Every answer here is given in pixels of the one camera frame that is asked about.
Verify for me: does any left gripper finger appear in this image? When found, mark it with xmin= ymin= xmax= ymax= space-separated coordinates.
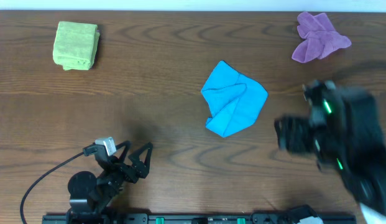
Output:
xmin=127 ymin=142 xmax=154 ymax=175
xmin=116 ymin=141 xmax=131 ymax=164

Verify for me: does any blue microfiber cloth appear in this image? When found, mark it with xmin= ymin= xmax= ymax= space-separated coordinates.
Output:
xmin=201 ymin=60 xmax=269 ymax=138

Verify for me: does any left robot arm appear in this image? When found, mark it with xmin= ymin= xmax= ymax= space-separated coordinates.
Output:
xmin=66 ymin=137 xmax=153 ymax=223

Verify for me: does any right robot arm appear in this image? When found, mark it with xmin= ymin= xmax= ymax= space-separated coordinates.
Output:
xmin=274 ymin=80 xmax=386 ymax=218

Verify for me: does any purple crumpled cloth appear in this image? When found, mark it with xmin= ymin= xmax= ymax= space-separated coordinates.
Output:
xmin=292 ymin=12 xmax=352 ymax=63

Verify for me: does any folded green cloth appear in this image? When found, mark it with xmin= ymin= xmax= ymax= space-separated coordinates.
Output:
xmin=53 ymin=21 xmax=100 ymax=70

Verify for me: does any left black cable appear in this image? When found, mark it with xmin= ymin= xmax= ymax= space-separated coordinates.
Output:
xmin=19 ymin=144 xmax=99 ymax=224

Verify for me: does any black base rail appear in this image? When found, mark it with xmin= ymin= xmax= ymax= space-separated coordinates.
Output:
xmin=42 ymin=205 xmax=357 ymax=224

